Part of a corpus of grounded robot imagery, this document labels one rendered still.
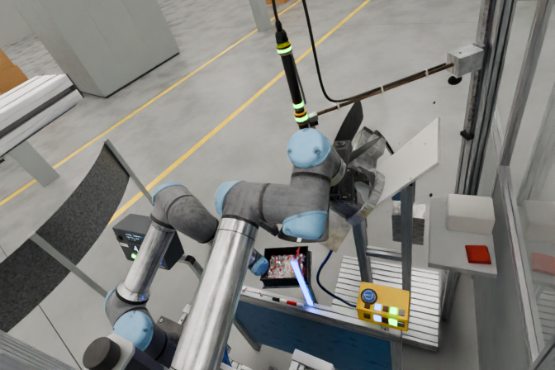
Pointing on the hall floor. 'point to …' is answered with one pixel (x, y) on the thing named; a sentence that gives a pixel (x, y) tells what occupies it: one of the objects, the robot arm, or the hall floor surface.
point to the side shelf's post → (448, 295)
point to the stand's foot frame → (351, 274)
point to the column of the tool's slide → (488, 78)
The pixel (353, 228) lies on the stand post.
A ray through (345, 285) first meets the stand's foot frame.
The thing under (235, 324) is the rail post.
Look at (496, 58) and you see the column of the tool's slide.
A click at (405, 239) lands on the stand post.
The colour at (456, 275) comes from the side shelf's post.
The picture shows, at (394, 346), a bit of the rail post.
